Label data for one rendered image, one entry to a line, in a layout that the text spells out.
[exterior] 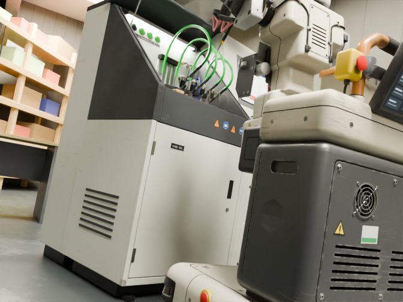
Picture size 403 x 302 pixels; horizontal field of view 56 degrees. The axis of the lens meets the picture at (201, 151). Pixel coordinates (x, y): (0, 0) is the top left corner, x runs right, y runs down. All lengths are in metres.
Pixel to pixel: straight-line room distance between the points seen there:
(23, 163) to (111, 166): 2.23
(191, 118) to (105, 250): 0.73
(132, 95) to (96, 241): 0.71
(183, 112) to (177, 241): 0.61
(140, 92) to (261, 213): 1.01
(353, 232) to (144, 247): 1.02
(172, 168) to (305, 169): 0.97
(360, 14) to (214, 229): 2.80
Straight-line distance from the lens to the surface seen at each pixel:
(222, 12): 1.98
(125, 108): 1.87
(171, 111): 1.75
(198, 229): 1.94
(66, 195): 2.21
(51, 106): 6.94
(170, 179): 1.76
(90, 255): 1.93
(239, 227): 2.19
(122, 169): 1.78
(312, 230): 0.88
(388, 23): 3.91
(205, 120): 1.90
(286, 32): 1.40
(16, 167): 4.02
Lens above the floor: 0.54
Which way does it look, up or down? 5 degrees up
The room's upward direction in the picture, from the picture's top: 10 degrees clockwise
